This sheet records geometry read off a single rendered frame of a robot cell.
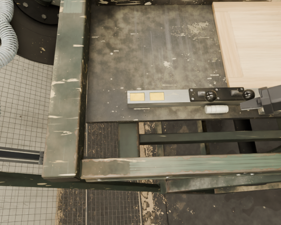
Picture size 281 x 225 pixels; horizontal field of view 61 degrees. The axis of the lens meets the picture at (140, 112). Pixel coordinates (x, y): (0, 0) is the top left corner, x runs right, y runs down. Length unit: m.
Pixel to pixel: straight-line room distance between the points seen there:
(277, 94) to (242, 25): 0.47
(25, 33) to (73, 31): 0.46
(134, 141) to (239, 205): 1.67
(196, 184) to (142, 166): 0.92
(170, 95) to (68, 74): 0.36
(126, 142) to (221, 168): 0.33
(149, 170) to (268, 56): 0.67
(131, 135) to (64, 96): 0.27
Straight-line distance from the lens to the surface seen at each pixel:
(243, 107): 0.81
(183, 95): 0.87
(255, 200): 2.34
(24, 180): 1.14
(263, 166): 0.87
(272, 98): 0.77
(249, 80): 1.01
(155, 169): 0.77
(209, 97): 0.76
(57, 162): 0.75
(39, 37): 1.39
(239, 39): 1.11
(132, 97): 0.85
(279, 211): 2.27
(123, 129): 0.89
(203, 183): 1.63
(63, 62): 0.88
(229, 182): 1.53
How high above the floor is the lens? 2.12
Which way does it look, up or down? 38 degrees down
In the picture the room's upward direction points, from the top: 74 degrees counter-clockwise
